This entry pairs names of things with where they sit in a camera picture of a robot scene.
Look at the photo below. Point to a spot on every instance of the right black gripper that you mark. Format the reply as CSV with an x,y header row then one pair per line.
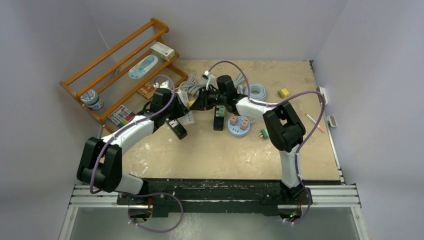
x,y
202,102

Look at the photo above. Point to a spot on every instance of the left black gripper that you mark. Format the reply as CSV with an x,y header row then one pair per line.
x,y
181,110

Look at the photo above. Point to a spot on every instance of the green plug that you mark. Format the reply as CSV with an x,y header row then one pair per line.
x,y
264,134
220,111

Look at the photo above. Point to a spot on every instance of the black power strip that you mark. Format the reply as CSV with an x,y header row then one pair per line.
x,y
218,122
177,128

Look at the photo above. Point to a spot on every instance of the white power strip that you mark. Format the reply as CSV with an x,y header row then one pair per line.
x,y
187,117

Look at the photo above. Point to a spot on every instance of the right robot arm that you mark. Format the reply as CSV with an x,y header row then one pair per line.
x,y
285,129

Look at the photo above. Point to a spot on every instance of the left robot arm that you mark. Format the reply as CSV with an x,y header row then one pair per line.
x,y
101,164

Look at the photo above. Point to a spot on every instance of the pink plug on hub left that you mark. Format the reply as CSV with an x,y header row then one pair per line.
x,y
233,119

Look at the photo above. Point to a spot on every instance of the pink plug on hub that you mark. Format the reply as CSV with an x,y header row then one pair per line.
x,y
244,124
233,119

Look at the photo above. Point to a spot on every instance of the pink plug on hub right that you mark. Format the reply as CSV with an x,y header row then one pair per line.
x,y
244,124

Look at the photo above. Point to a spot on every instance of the orange snack packet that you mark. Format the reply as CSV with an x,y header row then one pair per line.
x,y
147,90

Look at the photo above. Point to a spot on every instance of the blue oval package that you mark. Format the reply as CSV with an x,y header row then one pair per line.
x,y
143,67

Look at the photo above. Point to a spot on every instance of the round blue power hub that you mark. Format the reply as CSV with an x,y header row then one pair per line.
x,y
235,130

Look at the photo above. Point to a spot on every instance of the orange wooden rack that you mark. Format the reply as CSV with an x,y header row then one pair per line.
x,y
108,74

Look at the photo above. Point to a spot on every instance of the colour marker pack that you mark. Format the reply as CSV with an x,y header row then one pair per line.
x,y
121,116

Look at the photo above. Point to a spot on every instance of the white red box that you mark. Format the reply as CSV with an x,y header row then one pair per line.
x,y
164,51

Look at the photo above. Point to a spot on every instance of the blue white ceramic jar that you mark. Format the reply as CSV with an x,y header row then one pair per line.
x,y
92,100

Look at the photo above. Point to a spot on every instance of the orange white pen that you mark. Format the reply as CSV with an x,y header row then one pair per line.
x,y
315,122

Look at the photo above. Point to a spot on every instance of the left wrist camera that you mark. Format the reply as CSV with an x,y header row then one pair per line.
x,y
167,84

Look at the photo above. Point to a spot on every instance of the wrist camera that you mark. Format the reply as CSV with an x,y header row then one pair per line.
x,y
207,75
167,84

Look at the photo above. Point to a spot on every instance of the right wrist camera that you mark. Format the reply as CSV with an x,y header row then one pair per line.
x,y
207,75

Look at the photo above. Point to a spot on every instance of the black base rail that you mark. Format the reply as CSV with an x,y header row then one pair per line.
x,y
268,197

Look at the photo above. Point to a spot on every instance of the white wall clip upper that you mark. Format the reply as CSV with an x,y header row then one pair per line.
x,y
323,100

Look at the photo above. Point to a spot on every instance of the white wall clip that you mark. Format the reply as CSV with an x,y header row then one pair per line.
x,y
331,121
323,100

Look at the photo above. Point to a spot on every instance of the white wall clip lower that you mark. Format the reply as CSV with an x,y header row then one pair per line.
x,y
331,121

